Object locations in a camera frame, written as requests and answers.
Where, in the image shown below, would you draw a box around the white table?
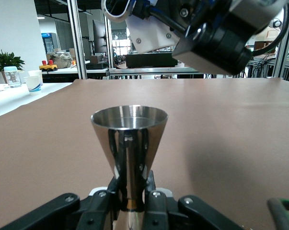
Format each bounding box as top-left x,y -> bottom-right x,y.
0,82 -> 73,120

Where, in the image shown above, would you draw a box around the yellow box red buttons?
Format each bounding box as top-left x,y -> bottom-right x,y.
38,59 -> 58,72

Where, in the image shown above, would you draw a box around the clear jar blue lid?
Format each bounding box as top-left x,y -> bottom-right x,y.
3,66 -> 22,88

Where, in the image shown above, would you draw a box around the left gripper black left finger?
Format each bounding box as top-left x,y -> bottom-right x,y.
0,176 -> 123,230

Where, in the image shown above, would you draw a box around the slim aluminium post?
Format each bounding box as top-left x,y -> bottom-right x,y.
103,14 -> 114,77

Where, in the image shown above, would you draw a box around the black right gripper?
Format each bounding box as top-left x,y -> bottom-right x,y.
172,21 -> 254,76

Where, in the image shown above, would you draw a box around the brown bag pile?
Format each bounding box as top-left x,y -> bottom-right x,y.
49,51 -> 74,69

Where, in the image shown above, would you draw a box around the blue drinks fridge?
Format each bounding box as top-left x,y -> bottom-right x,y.
41,33 -> 61,55

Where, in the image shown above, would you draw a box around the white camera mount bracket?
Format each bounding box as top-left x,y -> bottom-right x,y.
125,13 -> 183,55

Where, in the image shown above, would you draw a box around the flat black box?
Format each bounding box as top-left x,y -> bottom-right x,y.
125,52 -> 178,68

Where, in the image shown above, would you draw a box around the green potted plant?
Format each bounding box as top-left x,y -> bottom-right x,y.
0,49 -> 25,75

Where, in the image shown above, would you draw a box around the steel double jigger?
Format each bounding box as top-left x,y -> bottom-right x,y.
90,104 -> 169,230

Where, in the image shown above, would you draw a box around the black monitor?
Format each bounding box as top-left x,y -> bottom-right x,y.
92,19 -> 109,55

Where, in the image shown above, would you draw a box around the plain white paper cup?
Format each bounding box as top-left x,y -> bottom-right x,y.
27,69 -> 44,86

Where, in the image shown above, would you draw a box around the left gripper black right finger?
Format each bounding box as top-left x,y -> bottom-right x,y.
143,170 -> 246,230

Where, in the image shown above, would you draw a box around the paper cup blue print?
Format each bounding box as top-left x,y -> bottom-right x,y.
23,75 -> 42,95

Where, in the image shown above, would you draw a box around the brown table mat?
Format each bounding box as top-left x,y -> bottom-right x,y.
0,78 -> 289,230

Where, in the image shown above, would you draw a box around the aluminium frame post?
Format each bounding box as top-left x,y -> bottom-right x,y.
67,0 -> 88,80
272,0 -> 289,79

